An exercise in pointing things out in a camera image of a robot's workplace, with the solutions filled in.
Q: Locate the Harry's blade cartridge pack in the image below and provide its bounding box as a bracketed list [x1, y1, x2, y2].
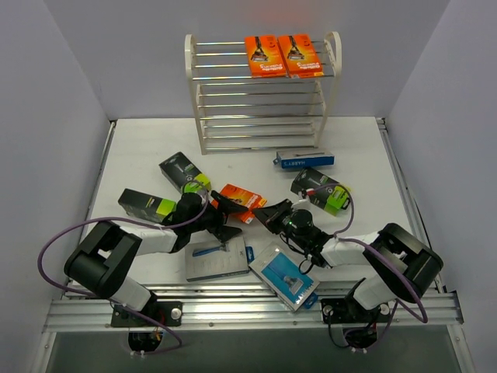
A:
[248, 242, 319, 312]

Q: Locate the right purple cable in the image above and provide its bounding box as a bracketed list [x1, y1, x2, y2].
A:
[310, 183, 430, 350]

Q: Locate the orange Gillette Fusion5 razor box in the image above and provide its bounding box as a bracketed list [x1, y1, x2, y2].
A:
[277, 33, 324, 78]

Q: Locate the white chrome-bar shelf rack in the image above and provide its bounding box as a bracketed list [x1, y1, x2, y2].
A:
[184, 31, 342, 155]

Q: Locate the grey Harry's box blue razor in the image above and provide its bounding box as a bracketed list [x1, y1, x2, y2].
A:
[185, 236, 249, 282]

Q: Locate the small orange Gillette razor box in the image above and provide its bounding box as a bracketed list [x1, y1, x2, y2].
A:
[219, 183, 267, 225]

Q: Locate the aluminium rail base frame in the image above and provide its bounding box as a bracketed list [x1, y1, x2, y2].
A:
[44, 117, 463, 333]

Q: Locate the black green Gillette Labs carton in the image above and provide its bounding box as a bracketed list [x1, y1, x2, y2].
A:
[118, 189, 176, 223]

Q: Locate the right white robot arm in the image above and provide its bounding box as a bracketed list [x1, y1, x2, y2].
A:
[253, 200, 443, 323]

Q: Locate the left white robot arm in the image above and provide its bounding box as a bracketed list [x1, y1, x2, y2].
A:
[64, 191, 248, 326]

